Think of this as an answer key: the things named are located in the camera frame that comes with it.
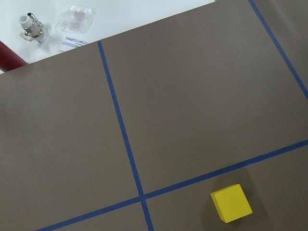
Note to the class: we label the yellow foam block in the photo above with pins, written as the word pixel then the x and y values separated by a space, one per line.
pixel 231 203

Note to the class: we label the blue white label card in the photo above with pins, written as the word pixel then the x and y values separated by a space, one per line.
pixel 71 43

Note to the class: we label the clear plastic bag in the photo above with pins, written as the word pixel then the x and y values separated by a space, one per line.
pixel 76 20

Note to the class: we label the metal pipe fitting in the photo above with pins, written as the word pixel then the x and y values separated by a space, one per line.
pixel 33 28

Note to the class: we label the dark red cylinder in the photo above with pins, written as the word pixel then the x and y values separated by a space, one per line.
pixel 9 60

